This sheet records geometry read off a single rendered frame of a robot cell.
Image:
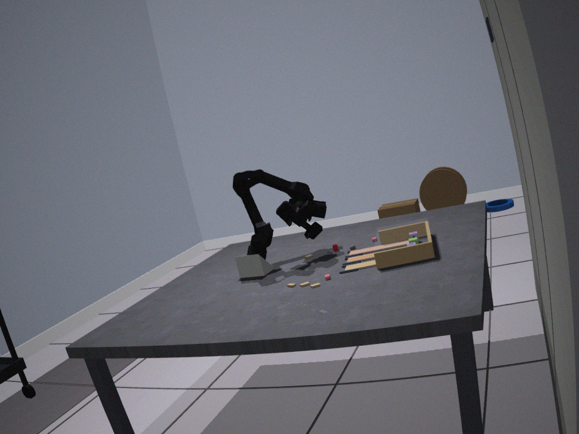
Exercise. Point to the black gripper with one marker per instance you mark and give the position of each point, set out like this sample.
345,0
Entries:
290,214

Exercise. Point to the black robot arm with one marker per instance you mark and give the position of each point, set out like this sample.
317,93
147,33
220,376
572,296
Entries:
299,192

